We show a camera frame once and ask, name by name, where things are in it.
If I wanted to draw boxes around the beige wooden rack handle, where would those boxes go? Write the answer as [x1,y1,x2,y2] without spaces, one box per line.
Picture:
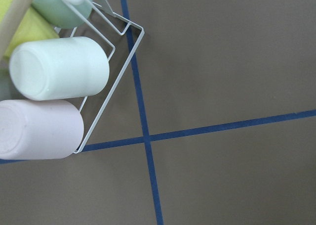
[0,0,33,59]

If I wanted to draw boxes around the white wire cup rack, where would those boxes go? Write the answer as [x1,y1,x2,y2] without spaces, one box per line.
[61,0,145,154]

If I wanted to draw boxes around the lilac plastic cup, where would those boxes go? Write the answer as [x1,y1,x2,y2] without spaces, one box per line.
[0,99,84,160]

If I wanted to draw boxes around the pale mint plastic cup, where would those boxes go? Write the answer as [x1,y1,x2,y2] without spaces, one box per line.
[9,37,110,101]

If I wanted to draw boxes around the yellow green plastic cup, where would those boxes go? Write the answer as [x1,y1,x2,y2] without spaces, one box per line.
[0,0,59,60]

